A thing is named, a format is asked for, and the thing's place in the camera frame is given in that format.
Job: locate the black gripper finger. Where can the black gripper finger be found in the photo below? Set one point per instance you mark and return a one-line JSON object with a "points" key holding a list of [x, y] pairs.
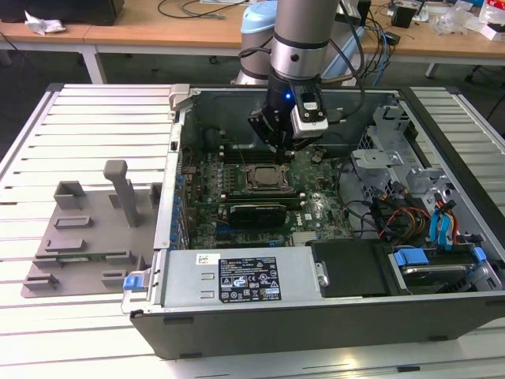
{"points": [[300, 143], [268, 128]]}

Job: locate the silver CPU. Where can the silver CPU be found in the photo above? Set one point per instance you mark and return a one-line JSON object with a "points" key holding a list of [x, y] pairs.
{"points": [[266, 176]]}

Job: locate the round coin battery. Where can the round coin battery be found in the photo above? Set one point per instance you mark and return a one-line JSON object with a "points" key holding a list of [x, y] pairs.
{"points": [[317, 158]]}

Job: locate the black RAM slot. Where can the black RAM slot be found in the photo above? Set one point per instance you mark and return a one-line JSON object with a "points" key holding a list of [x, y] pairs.
{"points": [[252, 157], [252, 150]]}

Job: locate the thin locking lever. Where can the thin locking lever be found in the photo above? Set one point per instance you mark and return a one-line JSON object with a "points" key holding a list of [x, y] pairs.
{"points": [[240, 152]]}

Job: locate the green motherboard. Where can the green motherboard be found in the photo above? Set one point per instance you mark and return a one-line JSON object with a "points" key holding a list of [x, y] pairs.
{"points": [[319, 215]]}

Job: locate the silver metal drive cage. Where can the silver metal drive cage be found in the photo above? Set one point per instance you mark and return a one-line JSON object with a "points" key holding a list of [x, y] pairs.
{"points": [[375, 158]]}

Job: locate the white power strip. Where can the white power strip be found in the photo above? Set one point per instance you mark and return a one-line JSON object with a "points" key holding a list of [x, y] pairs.
{"points": [[357, 73]]}

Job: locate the black graphics card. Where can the black graphics card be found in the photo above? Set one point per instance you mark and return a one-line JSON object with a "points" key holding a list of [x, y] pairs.
{"points": [[256, 216]]}

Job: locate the small silver heatsink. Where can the small silver heatsink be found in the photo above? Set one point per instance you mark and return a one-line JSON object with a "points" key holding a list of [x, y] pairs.
{"points": [[305, 236]]}

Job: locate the grey case hinge block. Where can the grey case hinge block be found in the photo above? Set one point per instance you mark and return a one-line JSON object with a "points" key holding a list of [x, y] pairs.
{"points": [[178, 94]]}

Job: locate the tall black desktop box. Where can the tall black desktop box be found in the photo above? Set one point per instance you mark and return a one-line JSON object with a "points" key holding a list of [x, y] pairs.
{"points": [[365, 10]]}

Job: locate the small black device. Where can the small black device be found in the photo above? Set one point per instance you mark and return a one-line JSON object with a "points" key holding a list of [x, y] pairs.
{"points": [[392, 38]]}

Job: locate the black plastic shroud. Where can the black plastic shroud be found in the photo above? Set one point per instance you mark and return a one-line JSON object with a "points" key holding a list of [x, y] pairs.
{"points": [[351, 268]]}

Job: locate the wooden desk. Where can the wooden desk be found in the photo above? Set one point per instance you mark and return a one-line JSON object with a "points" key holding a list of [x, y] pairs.
{"points": [[158, 33]]}

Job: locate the small black box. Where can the small black box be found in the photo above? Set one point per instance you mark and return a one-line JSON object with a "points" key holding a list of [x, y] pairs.
{"points": [[402, 17]]}

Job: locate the grey power supply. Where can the grey power supply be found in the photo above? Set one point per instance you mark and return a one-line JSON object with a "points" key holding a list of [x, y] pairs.
{"points": [[185, 276]]}

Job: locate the black PC case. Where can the black PC case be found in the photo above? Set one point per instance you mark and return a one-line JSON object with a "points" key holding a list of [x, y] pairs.
{"points": [[315, 327]]}

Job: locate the hard disk in blue carrier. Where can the hard disk in blue carrier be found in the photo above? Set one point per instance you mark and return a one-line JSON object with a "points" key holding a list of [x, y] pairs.
{"points": [[434, 272]]}

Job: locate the clear plastic bags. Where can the clear plastic bags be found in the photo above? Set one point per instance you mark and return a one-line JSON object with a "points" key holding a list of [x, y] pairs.
{"points": [[453, 17]]}

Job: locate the grey parts rack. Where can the grey parts rack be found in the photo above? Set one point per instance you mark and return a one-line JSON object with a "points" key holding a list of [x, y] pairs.
{"points": [[98, 245]]}

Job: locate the blue case latch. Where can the blue case latch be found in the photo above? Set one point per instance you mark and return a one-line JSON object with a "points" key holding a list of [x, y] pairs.
{"points": [[132, 283]]}

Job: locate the white cardboard box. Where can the white cardboard box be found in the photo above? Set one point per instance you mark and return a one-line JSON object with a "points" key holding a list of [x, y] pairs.
{"points": [[495, 33]]}

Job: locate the wide black box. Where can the wide black box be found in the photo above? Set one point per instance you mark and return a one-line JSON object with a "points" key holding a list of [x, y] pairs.
{"points": [[59, 10]]}

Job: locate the crumpled white paper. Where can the crumpled white paper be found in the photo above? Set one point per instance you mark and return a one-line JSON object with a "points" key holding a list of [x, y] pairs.
{"points": [[43, 23]]}

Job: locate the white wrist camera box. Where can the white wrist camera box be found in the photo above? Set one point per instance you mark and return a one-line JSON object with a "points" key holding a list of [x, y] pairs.
{"points": [[309, 126]]}

